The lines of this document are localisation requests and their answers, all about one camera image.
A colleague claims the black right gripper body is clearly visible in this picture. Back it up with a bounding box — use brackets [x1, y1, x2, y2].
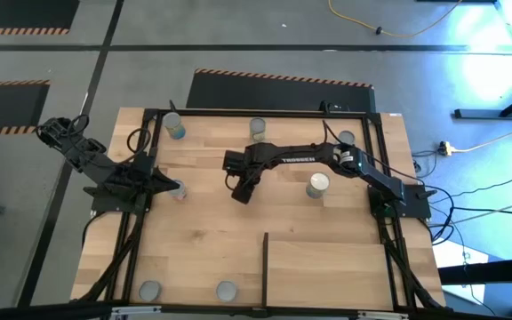
[239, 160, 267, 190]

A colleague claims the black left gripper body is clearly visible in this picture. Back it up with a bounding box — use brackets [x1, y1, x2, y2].
[120, 163, 156, 199]

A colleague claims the blue yellow cherries can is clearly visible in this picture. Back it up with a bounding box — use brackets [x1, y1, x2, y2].
[162, 111, 187, 140]
[305, 172, 331, 200]
[167, 180, 188, 201]

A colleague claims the yellow patterned can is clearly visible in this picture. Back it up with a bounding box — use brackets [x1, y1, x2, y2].
[215, 280, 238, 303]

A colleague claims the orange white squash can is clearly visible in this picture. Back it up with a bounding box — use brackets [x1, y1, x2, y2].
[138, 279, 163, 302]

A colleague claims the black hazard-striped floor mat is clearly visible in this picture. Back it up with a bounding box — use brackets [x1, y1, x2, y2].
[0, 79, 52, 137]
[186, 68, 377, 113]
[0, 0, 81, 36]

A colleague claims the black rig crossbar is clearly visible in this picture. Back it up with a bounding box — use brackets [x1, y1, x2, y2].
[0, 301, 119, 320]

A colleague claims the black desk leg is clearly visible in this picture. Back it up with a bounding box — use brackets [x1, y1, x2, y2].
[454, 84, 512, 121]

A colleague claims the black metal beam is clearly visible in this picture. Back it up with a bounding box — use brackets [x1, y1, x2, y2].
[437, 255, 512, 285]

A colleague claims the black aluminium table frame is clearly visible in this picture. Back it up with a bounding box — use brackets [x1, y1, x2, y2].
[104, 108, 417, 312]

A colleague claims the black hook bracket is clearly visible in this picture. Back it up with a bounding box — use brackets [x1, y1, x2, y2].
[320, 100, 351, 113]

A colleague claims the yellow extension cable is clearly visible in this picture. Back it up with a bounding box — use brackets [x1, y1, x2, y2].
[327, 0, 464, 39]

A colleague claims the black floor cable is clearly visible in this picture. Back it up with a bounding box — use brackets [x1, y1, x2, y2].
[428, 186, 512, 245]

